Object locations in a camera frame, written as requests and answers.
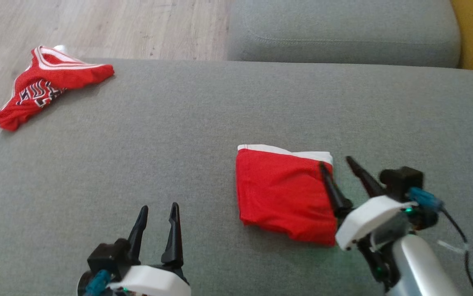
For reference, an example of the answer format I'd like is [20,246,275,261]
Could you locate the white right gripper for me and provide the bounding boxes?
[319,156,418,252]

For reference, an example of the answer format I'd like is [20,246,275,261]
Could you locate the small grey sofa seat cushion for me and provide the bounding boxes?
[226,0,462,69]

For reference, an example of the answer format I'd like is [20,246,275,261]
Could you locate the red garment white band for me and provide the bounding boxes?
[236,144,340,247]

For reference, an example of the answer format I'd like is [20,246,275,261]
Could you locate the large grey sofa seat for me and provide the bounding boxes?
[0,58,473,296]

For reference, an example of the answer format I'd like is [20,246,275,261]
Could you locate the red jersey shirt white sleeves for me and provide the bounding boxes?
[0,44,115,132]

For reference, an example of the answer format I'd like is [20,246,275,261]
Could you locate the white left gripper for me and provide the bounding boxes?
[108,202,192,296]

